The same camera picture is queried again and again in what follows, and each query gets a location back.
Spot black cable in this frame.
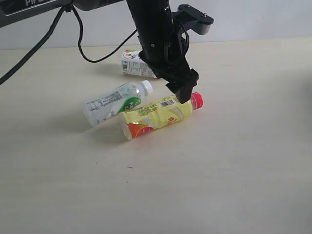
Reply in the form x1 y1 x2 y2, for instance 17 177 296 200
0 4 138 85

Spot clear bottle white printed label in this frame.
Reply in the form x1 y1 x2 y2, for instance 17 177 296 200
117 49 156 78

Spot white bottle green label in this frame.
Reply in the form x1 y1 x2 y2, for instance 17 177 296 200
82 80 153 126

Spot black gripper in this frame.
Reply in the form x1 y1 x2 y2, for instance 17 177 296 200
126 0 199 103

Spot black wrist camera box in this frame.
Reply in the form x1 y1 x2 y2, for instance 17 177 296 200
172 4 214 36

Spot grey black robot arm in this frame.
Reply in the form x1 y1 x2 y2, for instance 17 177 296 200
0 0 198 103

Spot yellow bottle red cap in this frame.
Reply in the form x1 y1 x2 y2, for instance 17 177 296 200
119 92 203 140

